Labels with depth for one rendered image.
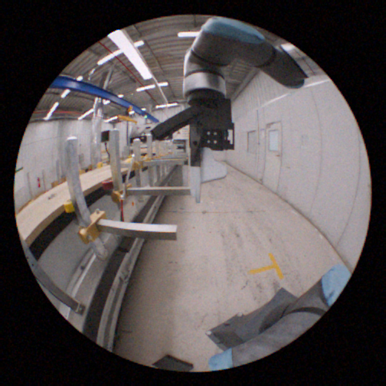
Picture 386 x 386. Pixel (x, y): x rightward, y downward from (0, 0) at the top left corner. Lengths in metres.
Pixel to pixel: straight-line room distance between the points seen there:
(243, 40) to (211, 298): 1.23
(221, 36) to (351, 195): 2.26
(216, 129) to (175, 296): 1.09
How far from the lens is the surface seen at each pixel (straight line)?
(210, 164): 0.19
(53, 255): 0.59
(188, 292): 1.10
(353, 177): 2.29
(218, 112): 0.25
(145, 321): 1.08
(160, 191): 0.53
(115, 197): 0.55
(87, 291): 0.45
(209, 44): 0.24
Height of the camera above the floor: 1.02
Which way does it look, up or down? 21 degrees down
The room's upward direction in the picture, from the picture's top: straight up
